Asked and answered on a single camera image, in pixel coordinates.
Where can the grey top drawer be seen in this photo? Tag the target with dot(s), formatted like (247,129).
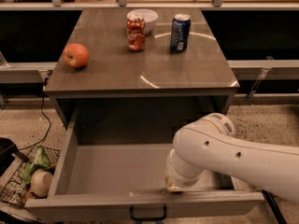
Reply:
(113,167)

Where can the red cola can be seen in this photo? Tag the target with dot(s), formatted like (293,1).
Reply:
(135,32)

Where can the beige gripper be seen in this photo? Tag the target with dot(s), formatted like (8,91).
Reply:
(183,180)

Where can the beige cup in basket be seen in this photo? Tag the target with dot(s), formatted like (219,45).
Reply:
(40,182)

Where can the green snack bag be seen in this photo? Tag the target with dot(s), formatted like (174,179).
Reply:
(41,161)

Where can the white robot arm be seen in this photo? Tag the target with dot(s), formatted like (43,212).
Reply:
(210,144)

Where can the black metal stand leg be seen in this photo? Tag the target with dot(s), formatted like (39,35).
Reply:
(274,207)

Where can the white bowl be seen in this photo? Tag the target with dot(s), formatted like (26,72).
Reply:
(150,17)

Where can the grey drawer cabinet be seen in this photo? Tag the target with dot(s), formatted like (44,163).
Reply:
(127,97)

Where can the black wire basket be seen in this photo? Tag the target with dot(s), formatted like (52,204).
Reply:
(16,192)

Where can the blue soda can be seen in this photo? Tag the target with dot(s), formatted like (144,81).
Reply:
(180,29)

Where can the red apple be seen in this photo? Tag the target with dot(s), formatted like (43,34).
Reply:
(76,55)

